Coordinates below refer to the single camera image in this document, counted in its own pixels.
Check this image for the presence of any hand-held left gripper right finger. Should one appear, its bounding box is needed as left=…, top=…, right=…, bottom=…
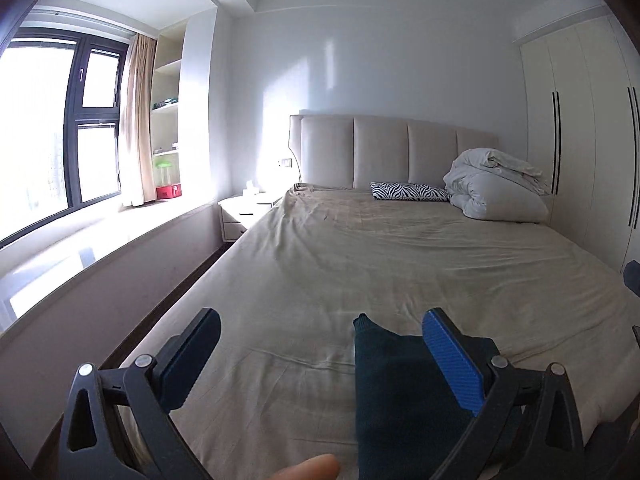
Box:
left=421, top=308, right=601, bottom=480

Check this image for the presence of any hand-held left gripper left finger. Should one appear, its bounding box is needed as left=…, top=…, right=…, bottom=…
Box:
left=57, top=307, right=222, bottom=480

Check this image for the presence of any dark green knit sweater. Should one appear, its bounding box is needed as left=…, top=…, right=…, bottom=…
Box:
left=353, top=313, right=516, bottom=480

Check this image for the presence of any bay window ledge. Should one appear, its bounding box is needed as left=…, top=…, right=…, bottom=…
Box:
left=0, top=195, right=226, bottom=351

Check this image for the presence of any bed with beige sheet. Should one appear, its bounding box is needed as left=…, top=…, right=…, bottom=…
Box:
left=117, top=182, right=640, bottom=480

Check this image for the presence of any white wardrobe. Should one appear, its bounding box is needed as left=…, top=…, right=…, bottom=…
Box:
left=519, top=15, right=640, bottom=281

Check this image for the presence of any white nightstand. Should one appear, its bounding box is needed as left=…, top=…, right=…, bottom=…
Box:
left=218, top=192, right=283, bottom=243

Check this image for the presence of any white bundled duvet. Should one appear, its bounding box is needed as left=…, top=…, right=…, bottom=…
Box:
left=443, top=148, right=551, bottom=224

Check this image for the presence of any zebra print pillow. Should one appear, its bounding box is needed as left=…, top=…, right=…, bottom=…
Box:
left=370, top=182, right=451, bottom=202

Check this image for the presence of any green lidded clear container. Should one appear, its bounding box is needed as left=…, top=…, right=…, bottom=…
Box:
left=154, top=159, right=176, bottom=188

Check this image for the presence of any cream padded headboard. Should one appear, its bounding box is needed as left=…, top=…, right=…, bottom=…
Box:
left=289, top=114, right=500, bottom=191

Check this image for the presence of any beige curtain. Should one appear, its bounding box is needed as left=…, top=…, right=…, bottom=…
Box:
left=121, top=32, right=158, bottom=207

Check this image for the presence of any black framed window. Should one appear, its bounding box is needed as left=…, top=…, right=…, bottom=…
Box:
left=0, top=30, right=132, bottom=248

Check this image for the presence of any white wall shelf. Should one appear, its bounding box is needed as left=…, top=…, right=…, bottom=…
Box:
left=150, top=20, right=188, bottom=201

